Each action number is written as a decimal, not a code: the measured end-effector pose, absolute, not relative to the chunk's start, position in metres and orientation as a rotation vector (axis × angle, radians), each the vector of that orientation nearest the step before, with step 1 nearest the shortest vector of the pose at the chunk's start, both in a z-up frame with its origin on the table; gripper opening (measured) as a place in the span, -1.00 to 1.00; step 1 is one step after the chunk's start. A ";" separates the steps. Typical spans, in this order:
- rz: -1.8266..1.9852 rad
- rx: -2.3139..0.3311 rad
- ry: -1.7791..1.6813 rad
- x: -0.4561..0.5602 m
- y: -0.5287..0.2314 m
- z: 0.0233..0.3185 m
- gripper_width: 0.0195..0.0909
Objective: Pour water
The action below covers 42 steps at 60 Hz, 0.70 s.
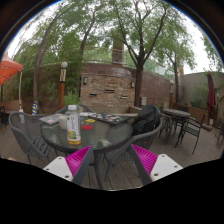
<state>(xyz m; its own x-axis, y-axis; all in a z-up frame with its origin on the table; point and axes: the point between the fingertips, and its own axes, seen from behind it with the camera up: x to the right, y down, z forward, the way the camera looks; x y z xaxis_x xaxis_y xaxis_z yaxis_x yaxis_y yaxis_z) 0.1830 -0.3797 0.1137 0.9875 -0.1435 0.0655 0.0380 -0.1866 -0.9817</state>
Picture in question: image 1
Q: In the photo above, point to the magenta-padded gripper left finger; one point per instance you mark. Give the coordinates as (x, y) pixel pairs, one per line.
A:
(77, 160)

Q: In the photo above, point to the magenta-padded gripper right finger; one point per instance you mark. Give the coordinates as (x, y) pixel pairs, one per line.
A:
(146, 160)

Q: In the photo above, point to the clear drink bottle white cap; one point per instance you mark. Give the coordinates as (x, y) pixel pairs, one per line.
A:
(73, 128)

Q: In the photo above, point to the dark jacket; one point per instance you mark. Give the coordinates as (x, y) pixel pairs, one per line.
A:
(146, 120)

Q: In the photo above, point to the grey laptop with stickers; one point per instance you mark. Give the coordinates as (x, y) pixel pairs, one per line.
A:
(51, 119)

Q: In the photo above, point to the black laptop with stickers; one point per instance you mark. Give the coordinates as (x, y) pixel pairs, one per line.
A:
(108, 118)

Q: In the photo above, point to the round dark patio table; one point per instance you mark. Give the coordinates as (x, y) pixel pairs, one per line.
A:
(176, 114)

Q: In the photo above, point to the black metal chair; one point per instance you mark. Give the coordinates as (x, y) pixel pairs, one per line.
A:
(191, 128)

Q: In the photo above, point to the blue yellow striped folded umbrella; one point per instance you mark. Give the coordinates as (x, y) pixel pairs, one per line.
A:
(34, 108)

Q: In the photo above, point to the tall green tree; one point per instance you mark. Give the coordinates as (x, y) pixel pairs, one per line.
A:
(138, 83)
(35, 83)

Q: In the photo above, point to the closed maroon patio umbrella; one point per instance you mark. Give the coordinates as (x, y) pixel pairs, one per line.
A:
(211, 96)

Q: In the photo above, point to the orange canopy umbrella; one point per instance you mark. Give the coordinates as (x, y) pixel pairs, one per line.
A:
(8, 70)

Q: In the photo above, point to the globe lamp post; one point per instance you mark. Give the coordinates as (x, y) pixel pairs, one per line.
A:
(62, 86)
(171, 95)

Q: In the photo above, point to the wall lamp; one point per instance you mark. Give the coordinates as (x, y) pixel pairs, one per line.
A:
(85, 80)
(133, 84)

